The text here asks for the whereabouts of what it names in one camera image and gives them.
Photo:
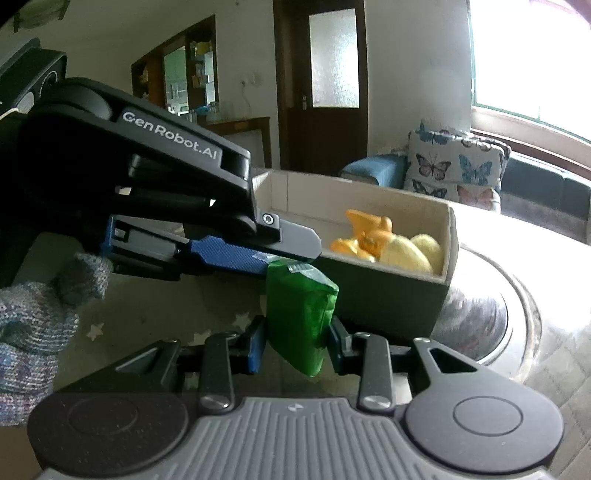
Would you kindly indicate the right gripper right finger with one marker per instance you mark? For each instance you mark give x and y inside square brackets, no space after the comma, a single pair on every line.
[344,357]

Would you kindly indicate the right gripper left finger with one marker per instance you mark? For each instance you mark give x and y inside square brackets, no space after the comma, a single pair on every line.
[253,345]

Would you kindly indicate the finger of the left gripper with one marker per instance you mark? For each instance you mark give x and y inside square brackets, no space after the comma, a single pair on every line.
[269,233]
[137,249]

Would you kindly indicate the green packet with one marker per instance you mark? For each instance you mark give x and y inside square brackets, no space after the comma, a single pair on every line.
[300,302]

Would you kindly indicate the orange rubber toy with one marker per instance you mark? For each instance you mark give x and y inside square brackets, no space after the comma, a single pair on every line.
[371,233]

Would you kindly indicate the yellow plush toy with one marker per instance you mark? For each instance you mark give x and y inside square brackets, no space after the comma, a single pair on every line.
[422,254]

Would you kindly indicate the grey knit gloved hand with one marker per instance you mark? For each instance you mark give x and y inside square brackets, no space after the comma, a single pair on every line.
[37,322]

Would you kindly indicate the white cardboard box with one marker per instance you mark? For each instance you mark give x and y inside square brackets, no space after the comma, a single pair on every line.
[373,297]

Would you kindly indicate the dark wooden cabinet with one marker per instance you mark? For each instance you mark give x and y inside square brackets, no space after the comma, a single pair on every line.
[180,75]

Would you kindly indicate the blue cushion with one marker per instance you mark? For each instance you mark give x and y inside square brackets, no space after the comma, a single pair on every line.
[381,170]

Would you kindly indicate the black round turntable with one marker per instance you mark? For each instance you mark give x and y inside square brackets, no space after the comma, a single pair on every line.
[490,317]

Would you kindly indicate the dark wooden door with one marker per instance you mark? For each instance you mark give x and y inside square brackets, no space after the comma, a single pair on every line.
[322,84]

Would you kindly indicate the butterfly print pillow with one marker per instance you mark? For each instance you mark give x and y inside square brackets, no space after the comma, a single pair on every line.
[456,166]

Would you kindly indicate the dark teal sofa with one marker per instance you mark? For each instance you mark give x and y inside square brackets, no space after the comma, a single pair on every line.
[547,196]

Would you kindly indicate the window with dark frame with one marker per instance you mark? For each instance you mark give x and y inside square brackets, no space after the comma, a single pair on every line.
[532,59]

